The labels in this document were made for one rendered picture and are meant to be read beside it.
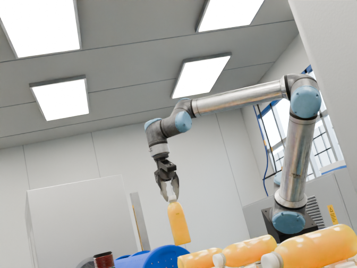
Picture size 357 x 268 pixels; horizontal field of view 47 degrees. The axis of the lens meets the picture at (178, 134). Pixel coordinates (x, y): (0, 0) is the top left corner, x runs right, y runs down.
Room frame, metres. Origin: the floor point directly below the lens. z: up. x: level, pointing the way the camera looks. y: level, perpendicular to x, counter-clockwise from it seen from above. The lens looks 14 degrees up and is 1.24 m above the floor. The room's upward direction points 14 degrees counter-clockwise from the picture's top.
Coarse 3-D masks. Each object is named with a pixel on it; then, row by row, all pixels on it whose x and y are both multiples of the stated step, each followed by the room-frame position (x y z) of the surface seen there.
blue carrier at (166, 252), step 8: (160, 248) 1.93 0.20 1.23; (168, 248) 1.94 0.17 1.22; (176, 248) 1.96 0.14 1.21; (184, 248) 1.98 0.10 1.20; (128, 256) 2.72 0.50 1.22; (136, 256) 2.14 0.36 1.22; (144, 256) 1.96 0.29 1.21; (152, 256) 1.91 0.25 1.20; (160, 256) 1.93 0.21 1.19; (168, 256) 1.94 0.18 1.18; (176, 256) 1.95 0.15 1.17; (120, 264) 2.37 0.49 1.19; (128, 264) 2.18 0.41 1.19; (136, 264) 2.02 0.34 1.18; (144, 264) 1.89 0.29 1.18; (152, 264) 1.90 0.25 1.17; (160, 264) 1.92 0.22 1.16; (168, 264) 1.93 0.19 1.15; (176, 264) 1.95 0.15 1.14
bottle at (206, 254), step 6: (198, 252) 1.62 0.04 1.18; (204, 252) 1.62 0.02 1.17; (210, 252) 1.63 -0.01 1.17; (216, 252) 1.64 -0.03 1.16; (180, 258) 1.59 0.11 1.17; (186, 258) 1.59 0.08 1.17; (192, 258) 1.59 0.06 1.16; (198, 258) 1.60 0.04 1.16; (204, 258) 1.61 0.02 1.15; (210, 258) 1.62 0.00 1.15; (180, 264) 1.62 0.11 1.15; (186, 264) 1.58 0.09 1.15; (192, 264) 1.58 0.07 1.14; (198, 264) 1.60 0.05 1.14; (204, 264) 1.61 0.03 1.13; (210, 264) 1.62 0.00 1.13
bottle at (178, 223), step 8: (176, 200) 1.86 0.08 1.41; (168, 208) 1.84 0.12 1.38; (176, 208) 1.83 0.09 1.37; (168, 216) 1.85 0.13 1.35; (176, 216) 1.82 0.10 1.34; (184, 216) 1.85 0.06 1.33; (176, 224) 1.83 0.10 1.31; (184, 224) 1.84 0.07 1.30; (176, 232) 1.83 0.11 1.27; (184, 232) 1.83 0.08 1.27; (176, 240) 1.83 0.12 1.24; (184, 240) 1.83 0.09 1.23
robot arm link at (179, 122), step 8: (176, 112) 1.82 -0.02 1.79; (184, 112) 1.79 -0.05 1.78; (160, 120) 1.83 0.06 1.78; (168, 120) 1.80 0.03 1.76; (176, 120) 1.78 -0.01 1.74; (184, 120) 1.78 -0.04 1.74; (160, 128) 1.81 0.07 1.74; (168, 128) 1.80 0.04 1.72; (176, 128) 1.79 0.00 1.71; (184, 128) 1.79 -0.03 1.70; (168, 136) 1.84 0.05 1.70
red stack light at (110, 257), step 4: (104, 256) 1.36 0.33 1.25; (108, 256) 1.37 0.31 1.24; (112, 256) 1.39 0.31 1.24; (96, 260) 1.37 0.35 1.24; (100, 260) 1.36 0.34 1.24; (104, 260) 1.36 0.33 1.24; (108, 260) 1.37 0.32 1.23; (112, 260) 1.39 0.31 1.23; (96, 264) 1.37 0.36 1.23; (100, 264) 1.36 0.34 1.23; (104, 264) 1.36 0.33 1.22; (108, 264) 1.37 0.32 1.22; (112, 264) 1.38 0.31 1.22
